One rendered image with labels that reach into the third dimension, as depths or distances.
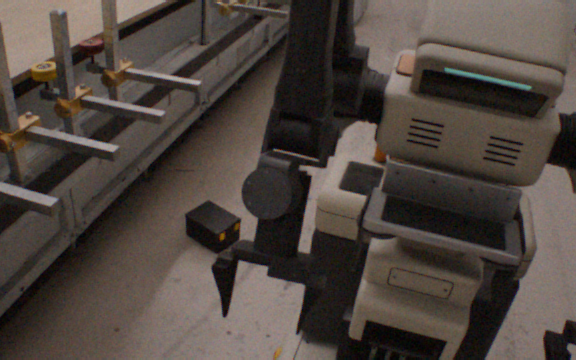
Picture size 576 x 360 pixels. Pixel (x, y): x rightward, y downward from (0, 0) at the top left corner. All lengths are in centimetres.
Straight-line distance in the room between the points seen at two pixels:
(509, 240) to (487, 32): 32
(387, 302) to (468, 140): 36
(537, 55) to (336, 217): 70
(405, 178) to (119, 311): 145
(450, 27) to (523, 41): 10
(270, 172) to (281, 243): 11
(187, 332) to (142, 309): 21
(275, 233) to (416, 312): 47
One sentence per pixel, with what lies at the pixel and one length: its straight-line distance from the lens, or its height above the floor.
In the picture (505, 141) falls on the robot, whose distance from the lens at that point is 86.
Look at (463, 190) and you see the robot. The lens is 88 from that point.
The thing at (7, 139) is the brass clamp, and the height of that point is 85.
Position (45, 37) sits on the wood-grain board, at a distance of 204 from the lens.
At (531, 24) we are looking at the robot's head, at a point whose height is 136.
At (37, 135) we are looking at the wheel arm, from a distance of 149.
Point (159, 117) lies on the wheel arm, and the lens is 156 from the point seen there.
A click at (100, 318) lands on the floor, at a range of 209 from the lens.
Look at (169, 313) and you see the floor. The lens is 207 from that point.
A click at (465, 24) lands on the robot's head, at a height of 134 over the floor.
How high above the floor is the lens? 153
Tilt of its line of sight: 33 degrees down
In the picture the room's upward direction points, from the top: 6 degrees clockwise
